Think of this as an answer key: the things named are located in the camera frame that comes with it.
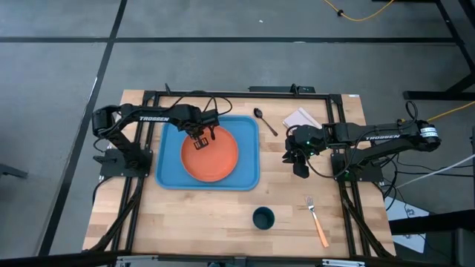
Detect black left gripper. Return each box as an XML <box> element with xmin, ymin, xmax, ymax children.
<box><xmin>181</xmin><ymin>112</ymin><xmax>217</xmax><ymax>151</ymax></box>

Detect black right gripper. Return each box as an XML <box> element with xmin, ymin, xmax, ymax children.
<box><xmin>281</xmin><ymin>124</ymin><xmax>324</xmax><ymax>179</ymax></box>

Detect orange plate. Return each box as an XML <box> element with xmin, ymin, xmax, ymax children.
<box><xmin>180</xmin><ymin>125</ymin><xmax>239</xmax><ymax>183</ymax></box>

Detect dark metal spoon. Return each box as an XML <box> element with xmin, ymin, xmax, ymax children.
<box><xmin>253</xmin><ymin>107</ymin><xmax>279</xmax><ymax>137</ymax></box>

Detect fork with orange handle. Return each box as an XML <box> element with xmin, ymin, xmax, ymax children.
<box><xmin>304</xmin><ymin>195</ymin><xmax>330</xmax><ymax>248</ymax></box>

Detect teal plastic cup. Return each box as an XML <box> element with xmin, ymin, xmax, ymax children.
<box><xmin>252</xmin><ymin>206</ymin><xmax>276</xmax><ymax>231</ymax></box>

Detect blue plastic tray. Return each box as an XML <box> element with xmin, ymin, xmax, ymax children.
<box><xmin>154</xmin><ymin>114</ymin><xmax>261</xmax><ymax>191</ymax></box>

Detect white spiral notebook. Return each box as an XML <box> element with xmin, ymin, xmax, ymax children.
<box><xmin>282</xmin><ymin>107</ymin><xmax>323</xmax><ymax>131</ymax></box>

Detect white paper sheet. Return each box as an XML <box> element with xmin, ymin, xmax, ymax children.
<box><xmin>383</xmin><ymin>195</ymin><xmax>430</xmax><ymax>254</ymax></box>

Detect black cabinet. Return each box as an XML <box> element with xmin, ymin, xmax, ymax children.
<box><xmin>388</xmin><ymin>208</ymin><xmax>475</xmax><ymax>267</ymax></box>

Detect black table stand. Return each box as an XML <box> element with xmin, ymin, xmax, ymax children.
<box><xmin>370</xmin><ymin>0</ymin><xmax>475</xmax><ymax>102</ymax></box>

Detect black furniture foot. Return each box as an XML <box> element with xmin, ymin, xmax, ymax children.
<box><xmin>0</xmin><ymin>162</ymin><xmax>29</xmax><ymax>179</ymax></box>

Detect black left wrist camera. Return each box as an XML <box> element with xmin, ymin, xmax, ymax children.
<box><xmin>202</xmin><ymin>109</ymin><xmax>220</xmax><ymax>127</ymax></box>

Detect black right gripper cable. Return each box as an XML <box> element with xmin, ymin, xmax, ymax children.
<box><xmin>304</xmin><ymin>140</ymin><xmax>359</xmax><ymax>180</ymax></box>

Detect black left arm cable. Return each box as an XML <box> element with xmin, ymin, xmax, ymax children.
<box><xmin>166</xmin><ymin>90</ymin><xmax>234</xmax><ymax>116</ymax></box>

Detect black aluminium table frame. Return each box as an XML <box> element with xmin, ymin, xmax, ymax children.
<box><xmin>88</xmin><ymin>88</ymin><xmax>396</xmax><ymax>260</ymax></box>

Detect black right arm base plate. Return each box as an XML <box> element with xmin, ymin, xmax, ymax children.
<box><xmin>330</xmin><ymin>151</ymin><xmax>384</xmax><ymax>182</ymax></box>

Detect black box on frame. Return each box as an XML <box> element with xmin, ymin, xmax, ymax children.
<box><xmin>248</xmin><ymin>84</ymin><xmax>317</xmax><ymax>94</ymax></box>

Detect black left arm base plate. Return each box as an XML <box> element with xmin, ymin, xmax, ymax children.
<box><xmin>93</xmin><ymin>147</ymin><xmax>154</xmax><ymax>178</ymax></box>

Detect black floor cables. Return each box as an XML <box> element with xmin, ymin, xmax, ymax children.
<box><xmin>381</xmin><ymin>151</ymin><xmax>475</xmax><ymax>212</ymax></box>

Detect white cable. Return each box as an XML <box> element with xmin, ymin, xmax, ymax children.
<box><xmin>395</xmin><ymin>153</ymin><xmax>475</xmax><ymax>190</ymax></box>

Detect yellow cable with black plug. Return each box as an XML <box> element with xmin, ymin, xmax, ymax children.
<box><xmin>321</xmin><ymin>0</ymin><xmax>396</xmax><ymax>22</ymax></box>

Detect yellow extension cable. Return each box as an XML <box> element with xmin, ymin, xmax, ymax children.
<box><xmin>426</xmin><ymin>100</ymin><xmax>475</xmax><ymax>123</ymax></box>

